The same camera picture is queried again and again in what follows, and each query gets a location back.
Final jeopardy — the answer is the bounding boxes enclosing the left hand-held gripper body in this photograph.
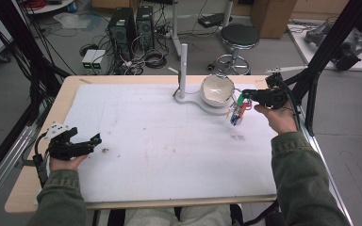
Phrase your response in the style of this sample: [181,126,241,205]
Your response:
[42,121,84,162]

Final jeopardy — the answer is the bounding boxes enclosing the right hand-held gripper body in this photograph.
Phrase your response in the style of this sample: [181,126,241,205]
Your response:
[254,64,309,111]

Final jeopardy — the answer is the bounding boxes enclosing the white stand with post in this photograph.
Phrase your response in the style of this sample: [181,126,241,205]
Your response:
[173,42,238,116]

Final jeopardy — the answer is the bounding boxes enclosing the person's left hand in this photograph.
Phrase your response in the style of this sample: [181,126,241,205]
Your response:
[49,153,90,172]

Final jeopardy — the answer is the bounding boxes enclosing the person's right hand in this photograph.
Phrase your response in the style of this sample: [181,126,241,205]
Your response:
[254,103,298,136]

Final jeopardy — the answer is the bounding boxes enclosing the white bowl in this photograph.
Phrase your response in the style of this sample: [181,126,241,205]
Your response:
[200,73,236,107]

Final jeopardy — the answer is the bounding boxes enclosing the black round stool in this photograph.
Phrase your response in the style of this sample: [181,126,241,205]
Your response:
[207,24,261,76]

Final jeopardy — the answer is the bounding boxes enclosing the white floor platform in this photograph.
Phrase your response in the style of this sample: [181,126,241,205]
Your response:
[287,23,362,73]

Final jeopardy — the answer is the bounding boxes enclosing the wooden table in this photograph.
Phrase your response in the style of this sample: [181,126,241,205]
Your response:
[4,74,301,215]

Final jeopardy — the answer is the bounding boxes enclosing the white table mat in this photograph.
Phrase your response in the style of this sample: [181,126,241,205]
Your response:
[63,83,279,203]

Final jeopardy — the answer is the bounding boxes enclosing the white power supply box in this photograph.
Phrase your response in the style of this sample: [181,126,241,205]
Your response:
[91,50,107,73]
[81,49,98,72]

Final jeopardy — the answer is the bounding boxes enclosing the brown wooden cabinet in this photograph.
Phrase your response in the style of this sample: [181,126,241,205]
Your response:
[250,0,298,40]

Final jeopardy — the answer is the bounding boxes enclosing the flat black device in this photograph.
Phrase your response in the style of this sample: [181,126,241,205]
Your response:
[197,12,234,28]

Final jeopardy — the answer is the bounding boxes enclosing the white desk leg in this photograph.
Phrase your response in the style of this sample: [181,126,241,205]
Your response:
[170,0,183,59]
[222,0,234,28]

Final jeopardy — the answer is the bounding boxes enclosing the grey machine on platform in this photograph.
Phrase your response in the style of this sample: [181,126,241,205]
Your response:
[304,22,362,72]

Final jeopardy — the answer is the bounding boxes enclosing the person's legs grey trousers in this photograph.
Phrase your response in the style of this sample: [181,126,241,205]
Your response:
[123,203,238,226]

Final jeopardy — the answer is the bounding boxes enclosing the large black computer tower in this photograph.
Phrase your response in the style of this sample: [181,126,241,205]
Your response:
[107,8,137,62]

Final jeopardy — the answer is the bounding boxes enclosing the clear plastic sheet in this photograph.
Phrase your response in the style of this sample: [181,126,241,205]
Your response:
[53,12,103,32]

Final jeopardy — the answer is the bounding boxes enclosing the small black computer tower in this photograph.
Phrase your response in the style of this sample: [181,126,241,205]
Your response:
[136,5,156,51]

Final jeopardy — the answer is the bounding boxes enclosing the round white table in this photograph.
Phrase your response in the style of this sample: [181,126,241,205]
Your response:
[23,0,76,15]

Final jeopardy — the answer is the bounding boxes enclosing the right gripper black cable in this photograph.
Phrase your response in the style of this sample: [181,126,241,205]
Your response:
[274,74,302,133]

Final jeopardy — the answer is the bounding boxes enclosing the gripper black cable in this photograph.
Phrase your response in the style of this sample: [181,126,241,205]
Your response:
[32,131,51,188]
[274,74,302,133]

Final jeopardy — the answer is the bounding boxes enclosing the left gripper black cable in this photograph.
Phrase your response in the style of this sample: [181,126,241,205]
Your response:
[32,131,51,188]

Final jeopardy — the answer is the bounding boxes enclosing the black metal frame strut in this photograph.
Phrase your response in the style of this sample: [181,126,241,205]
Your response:
[276,0,362,137]

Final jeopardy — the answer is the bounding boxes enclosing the coil of black cables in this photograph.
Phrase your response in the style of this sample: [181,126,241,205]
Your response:
[143,50,168,70]

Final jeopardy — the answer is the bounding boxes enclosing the black metal frame with cables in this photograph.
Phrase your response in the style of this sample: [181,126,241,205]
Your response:
[0,0,72,189]

